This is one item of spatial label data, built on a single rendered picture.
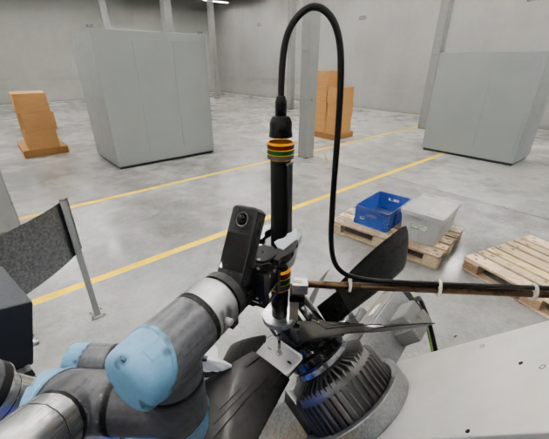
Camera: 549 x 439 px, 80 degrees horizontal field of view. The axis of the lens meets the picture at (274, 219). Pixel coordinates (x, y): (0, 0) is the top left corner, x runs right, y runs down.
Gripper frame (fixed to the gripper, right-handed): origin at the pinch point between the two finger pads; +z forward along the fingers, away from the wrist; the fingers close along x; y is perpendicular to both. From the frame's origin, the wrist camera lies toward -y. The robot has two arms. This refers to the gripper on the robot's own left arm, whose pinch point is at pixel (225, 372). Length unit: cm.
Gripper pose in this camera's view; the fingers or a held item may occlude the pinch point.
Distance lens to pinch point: 77.4
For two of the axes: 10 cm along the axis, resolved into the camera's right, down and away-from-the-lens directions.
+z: 10.0, 0.2, -0.3
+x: -0.1, 9.4, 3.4
